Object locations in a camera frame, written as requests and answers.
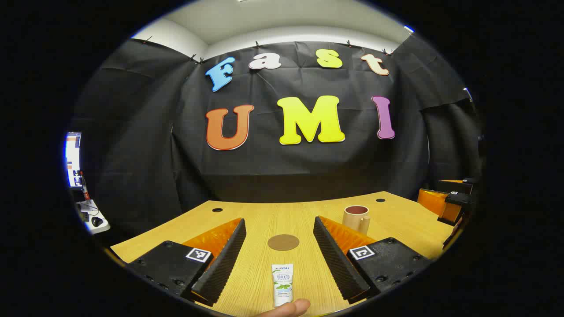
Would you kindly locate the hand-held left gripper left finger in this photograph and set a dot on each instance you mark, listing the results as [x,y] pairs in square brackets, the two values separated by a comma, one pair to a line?
[224,259]

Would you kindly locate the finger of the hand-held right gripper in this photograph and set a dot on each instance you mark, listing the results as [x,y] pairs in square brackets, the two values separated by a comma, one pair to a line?
[434,202]
[456,186]

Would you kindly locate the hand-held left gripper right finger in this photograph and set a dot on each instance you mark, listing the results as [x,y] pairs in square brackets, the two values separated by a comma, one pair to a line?
[337,259]

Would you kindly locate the beige cup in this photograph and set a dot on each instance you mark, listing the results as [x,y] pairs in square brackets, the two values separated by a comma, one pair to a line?
[352,219]

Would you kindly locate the round brown coaster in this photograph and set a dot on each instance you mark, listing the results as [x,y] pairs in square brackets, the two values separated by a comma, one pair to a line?
[283,242]

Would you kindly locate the white toothpaste tube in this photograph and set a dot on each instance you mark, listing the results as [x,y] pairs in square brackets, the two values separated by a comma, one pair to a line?
[282,281]

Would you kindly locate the wooden desktop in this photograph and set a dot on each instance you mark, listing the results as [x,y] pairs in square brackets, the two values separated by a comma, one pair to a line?
[264,220]

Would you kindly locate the black backdrop cloth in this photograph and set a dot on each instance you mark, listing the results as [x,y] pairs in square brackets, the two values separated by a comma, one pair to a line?
[264,163]

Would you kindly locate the white side table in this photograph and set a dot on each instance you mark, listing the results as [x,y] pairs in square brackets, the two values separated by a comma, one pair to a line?
[100,229]

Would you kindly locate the black computer mouse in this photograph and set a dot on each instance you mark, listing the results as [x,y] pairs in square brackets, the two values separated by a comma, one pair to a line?
[97,221]

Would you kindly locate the computer monitor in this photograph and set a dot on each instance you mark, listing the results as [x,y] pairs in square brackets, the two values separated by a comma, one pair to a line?
[73,158]

